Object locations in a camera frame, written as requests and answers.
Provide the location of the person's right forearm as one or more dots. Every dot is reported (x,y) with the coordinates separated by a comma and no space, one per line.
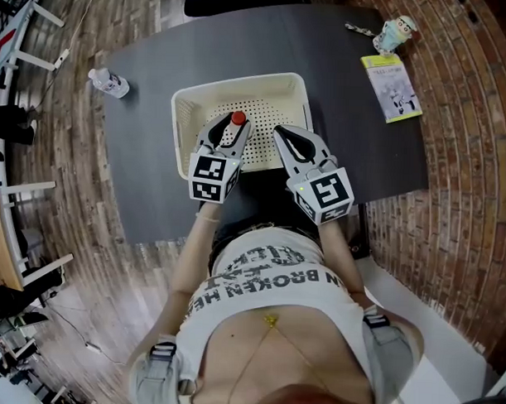
(342,254)

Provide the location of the person's left forearm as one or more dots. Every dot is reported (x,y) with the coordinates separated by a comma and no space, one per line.
(184,269)

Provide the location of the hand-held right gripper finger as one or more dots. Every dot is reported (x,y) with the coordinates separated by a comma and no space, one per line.
(319,145)
(290,167)

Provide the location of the cartoon figure bottle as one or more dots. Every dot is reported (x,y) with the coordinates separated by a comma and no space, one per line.
(393,36)

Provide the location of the white power adapter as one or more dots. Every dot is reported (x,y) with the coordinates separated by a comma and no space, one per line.
(93,347)

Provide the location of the black office chair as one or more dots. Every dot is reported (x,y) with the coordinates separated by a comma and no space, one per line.
(243,2)

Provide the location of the white frame desk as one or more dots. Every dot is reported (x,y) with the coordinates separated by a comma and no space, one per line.
(34,59)

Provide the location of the red-capped bottle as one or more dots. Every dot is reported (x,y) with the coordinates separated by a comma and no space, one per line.
(238,118)

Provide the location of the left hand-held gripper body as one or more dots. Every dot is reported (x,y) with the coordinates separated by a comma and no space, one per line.
(210,177)

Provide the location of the clear water bottle white cap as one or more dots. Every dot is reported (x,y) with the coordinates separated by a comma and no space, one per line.
(110,83)

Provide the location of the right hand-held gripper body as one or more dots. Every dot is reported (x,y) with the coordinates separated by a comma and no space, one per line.
(328,195)

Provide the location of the twisted patterned wrapper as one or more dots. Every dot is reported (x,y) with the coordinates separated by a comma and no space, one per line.
(360,29)

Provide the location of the person's white printed shirt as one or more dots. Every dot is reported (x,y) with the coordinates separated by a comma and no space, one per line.
(274,293)

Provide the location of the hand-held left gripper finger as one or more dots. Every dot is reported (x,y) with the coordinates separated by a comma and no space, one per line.
(240,144)
(203,139)

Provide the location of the cream perforated plastic basket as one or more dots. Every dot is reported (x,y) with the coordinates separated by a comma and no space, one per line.
(185,112)

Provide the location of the dark grey table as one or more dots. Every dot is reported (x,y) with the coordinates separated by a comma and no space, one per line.
(362,159)

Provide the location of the yellow-edged booklet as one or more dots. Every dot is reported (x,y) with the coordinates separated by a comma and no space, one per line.
(391,90)

